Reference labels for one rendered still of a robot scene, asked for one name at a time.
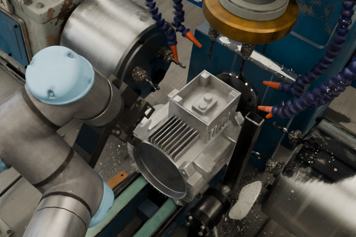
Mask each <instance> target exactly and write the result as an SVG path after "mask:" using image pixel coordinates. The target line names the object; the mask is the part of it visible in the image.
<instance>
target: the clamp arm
mask: <svg viewBox="0 0 356 237"><path fill-rule="evenodd" d="M264 121H265V120H264V119H263V118H261V117H260V116H258V115H257V114H255V113H254V112H252V111H250V112H249V113H248V114H247V115H246V116H245V118H244V121H243V124H242V127H241V130H240V132H239V135H238V138H237V141H236V143H235V146H234V149H233V152H232V155H231V158H230V160H229V163H228V166H227V169H226V172H225V175H224V177H223V180H222V183H221V185H220V189H221V188H222V187H223V186H224V187H223V188H222V189H224V190H226V188H228V190H226V192H227V193H228V197H231V196H232V195H233V193H234V192H235V190H236V188H237V185H238V183H239V181H240V178H241V176H242V174H243V171H244V169H245V166H246V164H247V162H248V159H249V157H250V155H251V152H252V150H253V147H254V145H255V143H256V140H257V137H258V136H259V133H260V130H261V128H262V126H263V123H264ZM229 192H230V193H229Z"/></svg>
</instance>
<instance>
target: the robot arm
mask: <svg viewBox="0 0 356 237"><path fill-rule="evenodd" d="M25 80H26V83H25V85H24V86H23V87H21V88H20V89H19V90H18V91H16V92H15V93H14V94H12V95H11V96H10V97H9V98H7V99H6V100H5V101H3V102H2V103H0V172H3V171H4V170H6V169H10V168H11V167H13V168H14V169H15V170H16V171H17V172H18V173H19V174H20V175H22V176H23V177H24V178H25V179H26V180H27V181H28V182H29V183H30V184H32V185H33V186H34V187H35V188H36V189H37V190H38V191H39V192H40V193H41V194H42V197H41V199H40V201H39V203H38V206H37V208H36V210H35V212H34V214H33V216H32V219H31V221H30V223H29V225H28V227H27V228H26V230H25V232H24V234H23V236H22V237H85V236H86V233H87V229H88V228H91V227H94V226H96V225H97V224H99V223H100V222H101V221H102V220H103V219H104V218H105V217H106V216H107V214H108V211H109V210H110V209H111V208H112V206H113V203H114V193H113V191H112V189H111V188H110V187H109V186H108V185H107V183H106V182H105V181H104V179H103V177H102V176H101V175H100V174H99V173H98V172H96V171H94V170H93V169H94V167H95V165H96V163H97V161H98V159H99V157H100V155H101V152H102V150H103V148H104V146H105V144H106V142H107V140H108V138H109V135H112V134H113V135H114V136H115V137H116V138H118V139H119V140H121V141H122V142H124V143H126V144H127V142H128V143H130V144H131V145H133V146H134V147H136V148H138V147H139V146H140V144H141V142H142V141H143V136H144V134H145V132H146V131H147V129H148V128H149V126H150V124H151V122H152V120H151V119H149V118H150V116H151V115H152V114H153V112H154V111H155V109H154V108H153V107H152V106H151V105H150V104H149V103H148V102H147V101H146V100H144V99H143V98H141V97H140V96H139V95H138V94H137V93H136V92H135V91H134V90H133V89H132V88H130V87H129V86H128V85H127V84H126V83H124V82H123V81H121V80H120V79H118V78H117V77H116V76H114V75H113V74H112V75H111V76H110V77H109V79H106V78H105V77H104V76H103V75H102V74H101V73H99V72H98V71H97V70H96V69H95V68H94V67H93V66H92V65H91V64H90V62H89V61H88V60H87V59H85V58H84V57H82V56H80V55H78V54H76V53H75V52H74V51H73V50H71V49H69V48H67V47H62V46H52V47H47V48H45V49H42V50H41V51H39V52H38V53H37V54H36V55H35V56H34V57H33V58H32V61H31V63H30V65H28V66H27V69H26V73H25ZM140 101H142V103H141V102H140ZM147 106H149V107H150V108H151V110H150V111H149V113H148V114H147V115H146V114H145V112H146V110H147V109H148V107H147ZM73 117H74V118H76V119H78V120H80V121H82V122H83V123H82V126H81V128H80V130H79V132H78V135H77V137H76V139H75V142H74V144H73V146H72V147H71V146H70V145H69V144H68V143H67V142H66V141H65V140H64V139H63V138H62V137H61V136H60V135H59V134H58V133H57V132H56V131H57V130H59V129H60V128H61V127H62V126H63V125H64V124H65V123H66V122H68V121H69V120H70V119H72V118H73ZM144 117H145V118H147V119H148V120H147V121H146V122H145V123H144V124H142V125H139V124H140V122H141V121H142V120H143V118H144Z"/></svg>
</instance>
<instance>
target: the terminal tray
mask: <svg viewBox="0 0 356 237"><path fill-rule="evenodd" d="M204 74H207V76H204ZM232 92H235V93H236V94H235V95H233V94H232ZM240 96H241V93H240V92H239V91H237V90H236V89H234V88H232V87H231V86H229V85H227V84H226V83H225V82H223V81H221V80H220V79H218V78H217V77H215V76H214V75H212V74H210V73H209V72H207V71H206V70H204V71H203V72H201V73H200V74H199V75H197V76H196V77H195V78H194V79H193V80H191V81H190V82H189V83H188V84H187V85H185V86H184V87H183V88H182V89H181V90H179V91H178V92H177V93H176V94H175V95H174V96H172V97H171V98H170V102H169V107H168V118H167V119H169V118H170V117H171V116H172V115H173V118H175V117H177V118H176V120H178V119H179V118H180V122H181V121H182V120H183V125H184V124H185V123H186V127H188V126H189V125H190V130H191V129H192V128H193V133H194V132H195V131H197V134H196V136H198V135H199V134H200V138H199V140H200V141H201V142H202V144H204V143H205V144H207V143H208V140H209V141H210V140H211V137H214V136H215V133H216V134H217V133H218V130H221V128H222V127H224V126H225V124H227V123H228V120H231V117H232V115H234V114H235V112H236V109H237V105H238V102H239V99H240ZM176 97H179V98H180V99H179V100H176ZM205 117H208V118H209V120H208V121H206V120H205Z"/></svg>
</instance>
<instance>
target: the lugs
mask: <svg viewBox="0 0 356 237"><path fill-rule="evenodd" d="M243 121H244V118H243V116H242V114H241V112H235V114H234V115H232V117H231V122H232V124H233V126H240V125H241V124H242V123H243ZM148 136H149V133H148V131H146V132H145V134H144V136H143V141H144V139H146V138H147V137H148ZM132 166H133V167H134V169H135V171H136V172H138V173H141V172H140V171H139V169H138V167H137V166H136V164H135V162H134V163H133V164H132ZM178 169H179V171H180V172H181V174H182V176H183V177H186V178H190V177H191V176H192V175H193V174H194V173H195V172H196V170H195V168H194V166H193V165H192V163H191V162H188V161H185V162H183V163H182V164H181V165H180V166H179V167H178ZM173 200H174V201H175V203H176V205H181V206H183V205H184V204H185V203H186V201H185V200H183V199H174V198H173Z"/></svg>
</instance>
